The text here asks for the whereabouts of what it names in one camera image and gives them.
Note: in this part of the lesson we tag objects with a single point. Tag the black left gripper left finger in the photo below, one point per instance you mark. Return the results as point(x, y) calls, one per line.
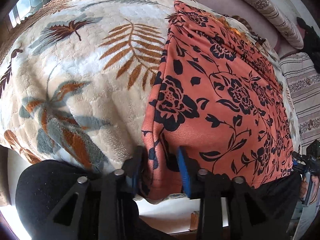
point(117, 217)

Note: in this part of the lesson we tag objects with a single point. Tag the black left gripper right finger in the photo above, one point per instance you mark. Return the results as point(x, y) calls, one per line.
point(229, 208)

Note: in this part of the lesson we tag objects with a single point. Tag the orange black floral garment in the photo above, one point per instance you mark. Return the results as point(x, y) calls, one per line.
point(217, 96)

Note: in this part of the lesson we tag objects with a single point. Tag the black trousers leg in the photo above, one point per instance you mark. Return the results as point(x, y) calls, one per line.
point(55, 200)

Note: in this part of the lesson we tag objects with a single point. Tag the striped floral bed cover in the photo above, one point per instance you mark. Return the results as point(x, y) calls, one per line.
point(303, 81)

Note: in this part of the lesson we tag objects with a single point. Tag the black object by pillow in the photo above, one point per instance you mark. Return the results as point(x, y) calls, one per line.
point(311, 43)

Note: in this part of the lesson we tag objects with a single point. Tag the cream leaf-pattern plush blanket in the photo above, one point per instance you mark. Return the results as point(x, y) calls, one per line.
point(77, 75)

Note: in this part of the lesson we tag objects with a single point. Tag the striped floral pillow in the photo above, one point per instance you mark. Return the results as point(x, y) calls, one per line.
point(280, 21)

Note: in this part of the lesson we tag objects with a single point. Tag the pink quilted bed sheet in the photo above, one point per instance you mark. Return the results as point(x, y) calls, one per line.
point(256, 21)

